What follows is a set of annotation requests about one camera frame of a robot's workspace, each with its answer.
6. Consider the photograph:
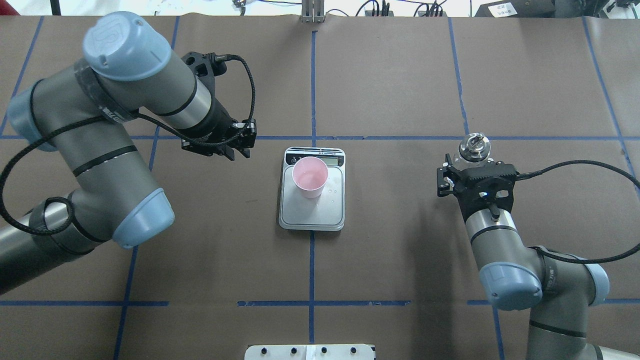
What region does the pink plastic cup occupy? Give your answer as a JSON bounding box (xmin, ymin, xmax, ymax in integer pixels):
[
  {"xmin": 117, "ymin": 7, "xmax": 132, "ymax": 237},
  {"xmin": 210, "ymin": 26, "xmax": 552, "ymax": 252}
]
[{"xmin": 292, "ymin": 156, "xmax": 329, "ymax": 199}]

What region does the silver digital kitchen scale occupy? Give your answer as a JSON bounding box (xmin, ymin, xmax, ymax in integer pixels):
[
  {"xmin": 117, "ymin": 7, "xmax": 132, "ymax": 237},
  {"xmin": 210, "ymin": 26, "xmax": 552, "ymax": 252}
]
[{"xmin": 278, "ymin": 146, "xmax": 346, "ymax": 231}]

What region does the aluminium frame post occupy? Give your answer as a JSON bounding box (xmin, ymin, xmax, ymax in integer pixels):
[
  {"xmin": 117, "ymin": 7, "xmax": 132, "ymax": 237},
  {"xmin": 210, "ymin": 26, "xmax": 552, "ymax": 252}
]
[{"xmin": 300, "ymin": 0, "xmax": 326, "ymax": 24}]

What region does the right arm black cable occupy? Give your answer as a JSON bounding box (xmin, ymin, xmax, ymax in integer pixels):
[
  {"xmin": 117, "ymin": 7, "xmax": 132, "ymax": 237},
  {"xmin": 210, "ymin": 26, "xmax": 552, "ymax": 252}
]
[{"xmin": 515, "ymin": 160, "xmax": 640, "ymax": 265}]

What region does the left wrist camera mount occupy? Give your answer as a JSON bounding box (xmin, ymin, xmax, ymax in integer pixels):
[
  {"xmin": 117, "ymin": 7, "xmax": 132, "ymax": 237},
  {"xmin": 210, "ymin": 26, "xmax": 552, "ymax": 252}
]
[{"xmin": 181, "ymin": 51, "xmax": 227, "ymax": 98}]

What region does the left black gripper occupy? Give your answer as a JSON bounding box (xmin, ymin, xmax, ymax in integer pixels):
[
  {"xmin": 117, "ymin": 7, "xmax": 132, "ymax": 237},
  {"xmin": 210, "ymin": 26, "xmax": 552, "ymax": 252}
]
[{"xmin": 181, "ymin": 99, "xmax": 257, "ymax": 161}]

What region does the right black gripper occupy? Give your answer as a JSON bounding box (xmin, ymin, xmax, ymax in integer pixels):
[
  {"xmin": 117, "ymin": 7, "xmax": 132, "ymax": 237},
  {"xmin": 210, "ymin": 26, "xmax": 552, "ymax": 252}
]
[{"xmin": 437, "ymin": 153, "xmax": 518, "ymax": 221}]

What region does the clear glass sauce bottle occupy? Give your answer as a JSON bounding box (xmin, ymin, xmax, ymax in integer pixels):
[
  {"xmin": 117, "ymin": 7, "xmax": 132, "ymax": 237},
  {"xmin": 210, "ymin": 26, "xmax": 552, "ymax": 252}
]
[{"xmin": 452, "ymin": 132, "xmax": 494, "ymax": 170}]

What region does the white mounting pillar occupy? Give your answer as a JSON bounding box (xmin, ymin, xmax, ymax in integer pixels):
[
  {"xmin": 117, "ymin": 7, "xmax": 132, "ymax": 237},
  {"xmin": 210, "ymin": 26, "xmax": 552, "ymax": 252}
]
[{"xmin": 244, "ymin": 343, "xmax": 377, "ymax": 360}]

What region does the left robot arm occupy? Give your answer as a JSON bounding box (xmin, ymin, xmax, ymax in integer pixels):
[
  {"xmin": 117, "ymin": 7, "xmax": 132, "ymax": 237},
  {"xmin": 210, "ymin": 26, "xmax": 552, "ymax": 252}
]
[{"xmin": 1, "ymin": 11, "xmax": 257, "ymax": 294}]

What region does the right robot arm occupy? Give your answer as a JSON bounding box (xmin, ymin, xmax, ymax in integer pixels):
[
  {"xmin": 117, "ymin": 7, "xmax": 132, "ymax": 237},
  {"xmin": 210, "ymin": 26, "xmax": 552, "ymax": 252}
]
[{"xmin": 436, "ymin": 153, "xmax": 639, "ymax": 360}]

